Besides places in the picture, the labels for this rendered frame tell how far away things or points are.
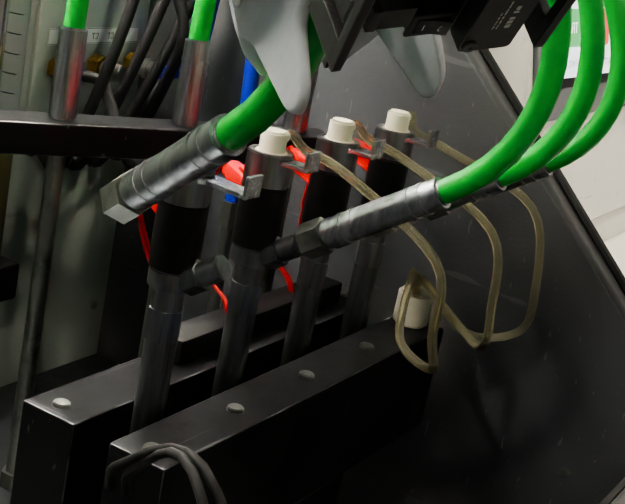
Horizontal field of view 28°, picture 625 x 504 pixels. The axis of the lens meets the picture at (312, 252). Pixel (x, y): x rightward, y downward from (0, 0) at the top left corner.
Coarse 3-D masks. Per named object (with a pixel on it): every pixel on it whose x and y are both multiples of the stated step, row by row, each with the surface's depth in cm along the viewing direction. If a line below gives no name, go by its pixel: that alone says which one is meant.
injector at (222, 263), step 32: (192, 192) 66; (160, 224) 67; (192, 224) 66; (160, 256) 67; (192, 256) 67; (160, 288) 67; (192, 288) 67; (160, 320) 68; (160, 352) 69; (160, 384) 70; (160, 416) 70
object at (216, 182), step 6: (198, 180) 65; (204, 180) 65; (210, 180) 66; (216, 180) 66; (222, 180) 66; (228, 180) 66; (210, 186) 65; (216, 186) 65; (222, 186) 65; (228, 186) 65; (234, 186) 66; (240, 186) 66; (228, 192) 65; (234, 192) 65; (240, 192) 65; (240, 198) 64; (252, 198) 65
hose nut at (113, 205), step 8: (120, 176) 56; (112, 184) 56; (104, 192) 56; (112, 192) 56; (104, 200) 56; (112, 200) 56; (120, 200) 55; (104, 208) 56; (112, 208) 56; (120, 208) 56; (128, 208) 55; (112, 216) 56; (120, 216) 56; (128, 216) 56; (136, 216) 56
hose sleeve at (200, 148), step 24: (216, 120) 50; (192, 144) 50; (216, 144) 49; (144, 168) 54; (168, 168) 52; (192, 168) 51; (216, 168) 51; (120, 192) 55; (144, 192) 54; (168, 192) 53
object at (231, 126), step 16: (320, 48) 45; (256, 96) 47; (272, 96) 46; (240, 112) 48; (256, 112) 47; (272, 112) 47; (224, 128) 49; (240, 128) 48; (256, 128) 48; (224, 144) 49; (240, 144) 49
